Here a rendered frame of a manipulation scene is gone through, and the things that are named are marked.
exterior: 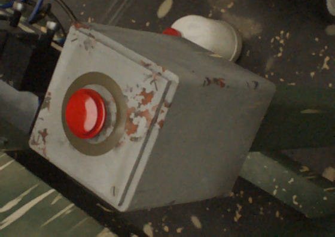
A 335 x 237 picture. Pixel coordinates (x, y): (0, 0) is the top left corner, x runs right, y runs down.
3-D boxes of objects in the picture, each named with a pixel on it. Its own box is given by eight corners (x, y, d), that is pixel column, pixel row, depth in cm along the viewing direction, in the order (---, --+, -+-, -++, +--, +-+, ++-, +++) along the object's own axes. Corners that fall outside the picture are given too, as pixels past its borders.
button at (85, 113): (124, 102, 63) (107, 102, 61) (106, 147, 64) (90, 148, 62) (89, 81, 65) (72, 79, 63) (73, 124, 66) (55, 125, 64)
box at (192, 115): (283, 85, 74) (176, 76, 59) (233, 198, 76) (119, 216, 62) (185, 36, 80) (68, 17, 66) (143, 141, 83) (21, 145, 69)
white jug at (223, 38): (251, 32, 160) (199, 22, 144) (232, 76, 162) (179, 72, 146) (213, 14, 165) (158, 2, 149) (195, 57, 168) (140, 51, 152)
